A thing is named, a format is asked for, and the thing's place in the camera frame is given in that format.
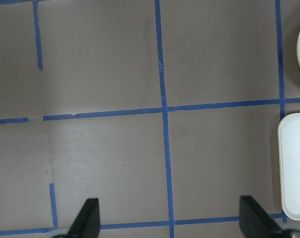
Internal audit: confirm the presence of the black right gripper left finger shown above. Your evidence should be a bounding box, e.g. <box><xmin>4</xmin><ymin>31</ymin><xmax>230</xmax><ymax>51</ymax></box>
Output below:
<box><xmin>67</xmin><ymin>198</ymin><xmax>101</xmax><ymax>238</ymax></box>

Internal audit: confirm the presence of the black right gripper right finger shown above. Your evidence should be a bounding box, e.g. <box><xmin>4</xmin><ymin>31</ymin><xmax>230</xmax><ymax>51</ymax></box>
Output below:
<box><xmin>239</xmin><ymin>195</ymin><xmax>289</xmax><ymax>238</ymax></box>

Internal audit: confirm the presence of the white rectangular tray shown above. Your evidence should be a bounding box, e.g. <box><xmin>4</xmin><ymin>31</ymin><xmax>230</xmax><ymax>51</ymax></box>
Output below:
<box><xmin>278</xmin><ymin>113</ymin><xmax>300</xmax><ymax>221</ymax></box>

